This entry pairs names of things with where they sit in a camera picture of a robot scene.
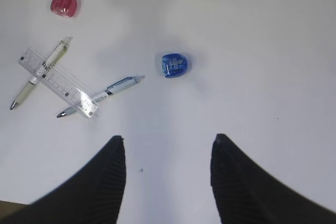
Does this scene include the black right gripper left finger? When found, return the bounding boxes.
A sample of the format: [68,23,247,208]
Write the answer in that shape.
[1,136,127,223]

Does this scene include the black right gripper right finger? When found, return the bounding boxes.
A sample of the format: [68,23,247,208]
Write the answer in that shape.
[210,134,335,223]

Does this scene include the blue grip ballpoint pen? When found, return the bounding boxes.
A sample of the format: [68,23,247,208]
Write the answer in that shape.
[56,75,145,118]

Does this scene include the cream grip ballpoint pen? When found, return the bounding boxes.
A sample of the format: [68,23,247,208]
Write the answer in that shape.
[9,36,74,111]

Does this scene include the clear plastic ruler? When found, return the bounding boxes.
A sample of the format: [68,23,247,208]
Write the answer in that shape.
[18,48,100,119]

